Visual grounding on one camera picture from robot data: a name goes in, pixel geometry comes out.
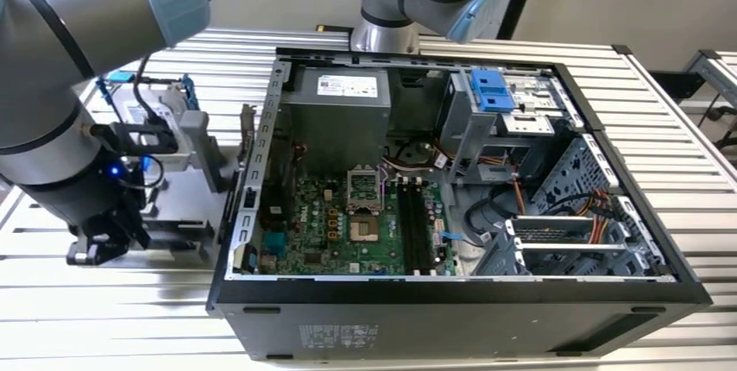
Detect blue drive bay latch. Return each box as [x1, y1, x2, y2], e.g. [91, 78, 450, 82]
[469, 68, 516, 113]

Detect round case speaker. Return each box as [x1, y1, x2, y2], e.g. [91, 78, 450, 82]
[397, 141, 438, 169]

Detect black table bracket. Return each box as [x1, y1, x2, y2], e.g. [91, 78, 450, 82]
[648, 69, 708, 100]

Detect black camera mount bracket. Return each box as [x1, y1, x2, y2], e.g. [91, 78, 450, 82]
[107, 122, 179, 157]

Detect hard disk in blue carrier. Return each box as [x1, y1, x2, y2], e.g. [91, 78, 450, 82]
[95, 71, 202, 130]

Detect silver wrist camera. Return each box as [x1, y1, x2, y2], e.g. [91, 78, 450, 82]
[123, 129, 193, 170]

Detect pale wire bundle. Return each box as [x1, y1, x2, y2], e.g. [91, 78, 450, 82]
[381, 157, 442, 174]

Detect blue VGA port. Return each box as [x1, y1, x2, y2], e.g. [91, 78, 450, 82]
[264, 232, 289, 256]

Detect metal socket cover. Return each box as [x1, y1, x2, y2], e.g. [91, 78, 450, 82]
[345, 165, 386, 213]

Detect thin wire locking lever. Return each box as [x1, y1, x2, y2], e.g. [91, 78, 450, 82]
[377, 162, 389, 213]

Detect grey power supply unit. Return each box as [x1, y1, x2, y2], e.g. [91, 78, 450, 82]
[281, 66, 394, 174]

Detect silver disk bay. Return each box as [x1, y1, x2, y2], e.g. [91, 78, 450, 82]
[476, 214, 669, 278]

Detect green motherboard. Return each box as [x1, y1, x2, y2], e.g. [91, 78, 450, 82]
[255, 173, 462, 278]

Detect black PC case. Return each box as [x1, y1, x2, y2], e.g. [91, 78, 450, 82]
[206, 46, 715, 362]

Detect aluminium side table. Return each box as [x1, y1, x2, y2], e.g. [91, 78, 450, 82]
[681, 47, 737, 152]

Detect black RAM slot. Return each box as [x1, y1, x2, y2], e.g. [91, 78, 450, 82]
[414, 175, 440, 276]
[406, 175, 430, 276]
[400, 175, 422, 276]
[394, 175, 414, 276]

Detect black cable loop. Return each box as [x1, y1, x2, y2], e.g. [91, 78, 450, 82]
[464, 196, 513, 248]

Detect orange wire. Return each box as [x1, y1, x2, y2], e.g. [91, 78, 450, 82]
[511, 170, 531, 217]

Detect black camera cable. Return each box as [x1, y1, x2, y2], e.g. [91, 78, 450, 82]
[131, 0, 225, 130]

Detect CPU socket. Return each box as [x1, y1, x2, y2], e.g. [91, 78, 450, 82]
[348, 211, 386, 244]

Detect red yellow wire bundle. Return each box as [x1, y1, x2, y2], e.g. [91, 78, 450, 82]
[584, 188, 624, 246]

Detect grey parts rack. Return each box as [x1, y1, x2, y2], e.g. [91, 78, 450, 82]
[75, 111, 245, 274]

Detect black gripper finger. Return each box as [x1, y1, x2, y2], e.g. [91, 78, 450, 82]
[65, 231, 131, 267]
[130, 210, 155, 253]

